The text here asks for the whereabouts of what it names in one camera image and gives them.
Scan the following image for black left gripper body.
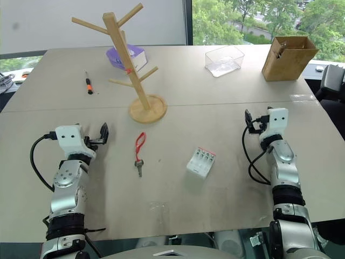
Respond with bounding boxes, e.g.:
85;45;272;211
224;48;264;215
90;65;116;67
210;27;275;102
82;135;105;152

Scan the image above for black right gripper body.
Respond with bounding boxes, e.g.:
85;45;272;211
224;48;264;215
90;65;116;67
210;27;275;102
249;119;268;134

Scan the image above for black orange screwdriver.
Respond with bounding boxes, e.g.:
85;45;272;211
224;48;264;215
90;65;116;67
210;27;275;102
84;70;94;96

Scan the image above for brown cardboard box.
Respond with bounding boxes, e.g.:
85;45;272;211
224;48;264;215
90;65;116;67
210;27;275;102
261;36;320;82

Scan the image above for wooden tree-shaped hanging rack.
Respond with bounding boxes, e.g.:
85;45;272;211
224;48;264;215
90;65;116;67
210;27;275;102
71;2;168;125

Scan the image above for clear plastic container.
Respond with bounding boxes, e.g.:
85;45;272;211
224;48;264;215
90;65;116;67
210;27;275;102
204;45;245;78

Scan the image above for white battery case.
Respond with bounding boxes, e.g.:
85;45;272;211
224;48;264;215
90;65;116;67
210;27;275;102
185;146;217;180

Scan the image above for black office chair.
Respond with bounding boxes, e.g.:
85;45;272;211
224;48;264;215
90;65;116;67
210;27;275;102
314;64;345;142

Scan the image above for purple tissue box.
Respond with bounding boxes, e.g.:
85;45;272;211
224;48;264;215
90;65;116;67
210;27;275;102
105;43;150;72

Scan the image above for clear transparent plastic piece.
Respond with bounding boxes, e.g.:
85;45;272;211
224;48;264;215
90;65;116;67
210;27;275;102
149;201;170;225

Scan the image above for grey robot torso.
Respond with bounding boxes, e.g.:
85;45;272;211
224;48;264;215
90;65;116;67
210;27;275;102
99;243;273;259

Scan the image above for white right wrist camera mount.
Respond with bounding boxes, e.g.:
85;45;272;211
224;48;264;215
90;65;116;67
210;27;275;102
259;107;289;141

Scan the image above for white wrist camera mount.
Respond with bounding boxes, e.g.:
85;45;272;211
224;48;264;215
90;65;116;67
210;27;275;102
259;107;289;141
54;124;97;159

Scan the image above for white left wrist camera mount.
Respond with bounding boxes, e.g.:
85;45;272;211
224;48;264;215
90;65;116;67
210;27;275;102
54;124;97;159

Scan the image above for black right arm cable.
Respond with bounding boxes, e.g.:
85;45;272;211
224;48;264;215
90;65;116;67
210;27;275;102
241;115;272;186

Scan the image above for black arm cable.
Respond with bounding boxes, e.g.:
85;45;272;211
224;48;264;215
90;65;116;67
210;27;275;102
30;132;57;193
241;115;272;186

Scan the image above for silver key with red strap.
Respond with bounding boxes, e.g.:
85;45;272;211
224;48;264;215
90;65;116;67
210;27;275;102
134;131;148;178

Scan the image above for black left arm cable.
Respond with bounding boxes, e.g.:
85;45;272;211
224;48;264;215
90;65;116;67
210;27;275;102
30;132;57;193

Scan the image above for tangled dark desk cables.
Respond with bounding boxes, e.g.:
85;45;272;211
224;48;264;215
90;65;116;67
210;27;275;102
0;72;16;94

